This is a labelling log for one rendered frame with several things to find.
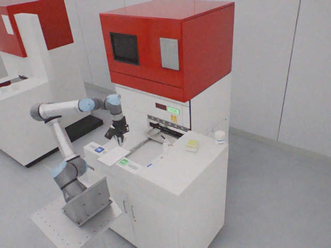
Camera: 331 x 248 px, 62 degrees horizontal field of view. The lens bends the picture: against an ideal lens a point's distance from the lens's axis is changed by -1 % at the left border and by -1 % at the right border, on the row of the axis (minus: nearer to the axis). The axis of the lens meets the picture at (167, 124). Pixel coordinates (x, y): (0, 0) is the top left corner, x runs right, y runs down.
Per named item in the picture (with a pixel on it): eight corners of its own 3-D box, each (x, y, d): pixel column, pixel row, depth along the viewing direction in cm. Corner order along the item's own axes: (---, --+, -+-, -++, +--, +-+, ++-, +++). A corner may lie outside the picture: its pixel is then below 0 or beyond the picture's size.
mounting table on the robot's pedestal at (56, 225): (72, 272, 155) (66, 258, 149) (35, 230, 182) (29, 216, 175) (131, 220, 183) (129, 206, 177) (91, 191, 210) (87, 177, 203)
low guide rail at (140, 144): (155, 134, 247) (155, 130, 245) (158, 134, 246) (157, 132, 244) (114, 164, 214) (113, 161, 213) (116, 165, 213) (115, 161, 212)
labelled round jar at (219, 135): (217, 140, 207) (217, 129, 203) (226, 143, 204) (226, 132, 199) (212, 144, 203) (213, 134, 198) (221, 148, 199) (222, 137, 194)
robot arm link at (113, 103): (109, 93, 172) (121, 93, 170) (112, 108, 178) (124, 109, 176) (103, 98, 166) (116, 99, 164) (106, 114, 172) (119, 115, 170)
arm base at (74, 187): (66, 203, 161) (57, 188, 161) (66, 204, 174) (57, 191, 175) (89, 187, 168) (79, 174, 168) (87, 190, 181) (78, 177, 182)
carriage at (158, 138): (150, 131, 245) (149, 128, 244) (184, 144, 225) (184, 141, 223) (144, 136, 240) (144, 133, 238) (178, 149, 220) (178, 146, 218)
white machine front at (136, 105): (122, 117, 276) (116, 79, 255) (191, 143, 231) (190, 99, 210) (120, 119, 274) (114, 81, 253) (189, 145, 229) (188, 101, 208)
